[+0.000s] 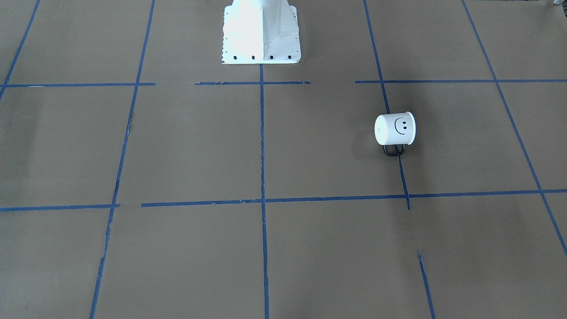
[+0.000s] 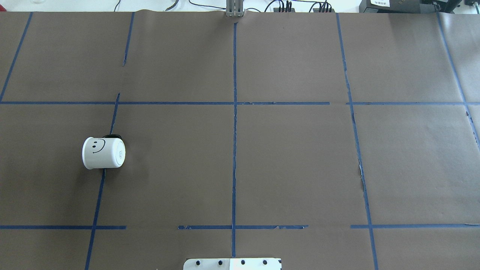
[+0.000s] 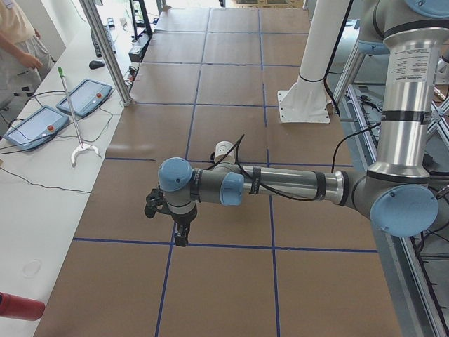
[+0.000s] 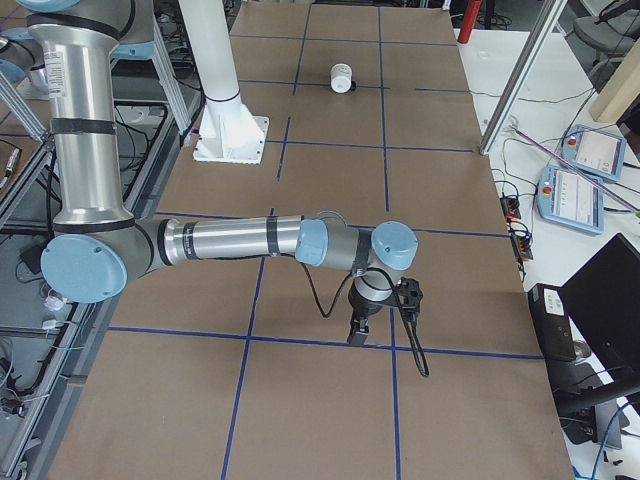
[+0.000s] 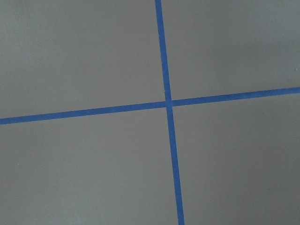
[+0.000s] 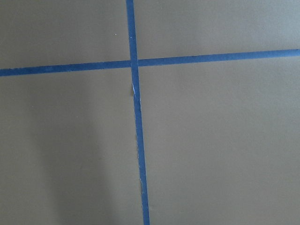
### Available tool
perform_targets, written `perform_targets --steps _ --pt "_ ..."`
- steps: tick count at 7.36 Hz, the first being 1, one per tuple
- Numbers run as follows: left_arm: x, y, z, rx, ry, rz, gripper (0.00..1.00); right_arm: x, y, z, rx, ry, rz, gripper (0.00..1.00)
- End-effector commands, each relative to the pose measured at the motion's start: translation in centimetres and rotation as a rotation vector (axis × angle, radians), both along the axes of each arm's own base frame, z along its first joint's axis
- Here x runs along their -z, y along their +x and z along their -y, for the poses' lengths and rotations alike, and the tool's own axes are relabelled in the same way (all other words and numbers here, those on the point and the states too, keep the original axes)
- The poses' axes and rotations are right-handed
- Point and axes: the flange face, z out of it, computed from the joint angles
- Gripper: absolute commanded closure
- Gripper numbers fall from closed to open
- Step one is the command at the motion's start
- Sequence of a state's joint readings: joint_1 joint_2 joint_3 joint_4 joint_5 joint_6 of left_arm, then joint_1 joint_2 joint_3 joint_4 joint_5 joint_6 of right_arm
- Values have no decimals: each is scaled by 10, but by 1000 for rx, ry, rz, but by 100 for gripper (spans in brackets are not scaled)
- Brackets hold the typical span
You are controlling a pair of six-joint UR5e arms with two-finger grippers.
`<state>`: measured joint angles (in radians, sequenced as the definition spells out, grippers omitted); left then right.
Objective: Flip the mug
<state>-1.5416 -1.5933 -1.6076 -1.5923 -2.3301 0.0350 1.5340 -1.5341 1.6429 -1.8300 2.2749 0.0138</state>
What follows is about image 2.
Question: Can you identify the black power strip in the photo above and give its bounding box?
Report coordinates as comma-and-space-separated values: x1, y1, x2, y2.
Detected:
265, 0, 335, 13

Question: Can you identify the grey aluminium frame post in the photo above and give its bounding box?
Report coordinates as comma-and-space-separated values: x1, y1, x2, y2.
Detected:
226, 0, 245, 17

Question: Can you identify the brown paper table cover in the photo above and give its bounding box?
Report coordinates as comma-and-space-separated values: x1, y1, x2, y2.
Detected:
1, 10, 479, 270

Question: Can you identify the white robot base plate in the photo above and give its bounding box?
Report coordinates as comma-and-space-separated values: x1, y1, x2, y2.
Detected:
183, 258, 282, 270

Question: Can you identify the white smiley face mug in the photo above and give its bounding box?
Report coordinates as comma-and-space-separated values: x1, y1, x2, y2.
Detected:
82, 134, 126, 170

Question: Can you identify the black equipment box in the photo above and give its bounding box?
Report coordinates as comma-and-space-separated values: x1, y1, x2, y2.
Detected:
358, 0, 462, 14

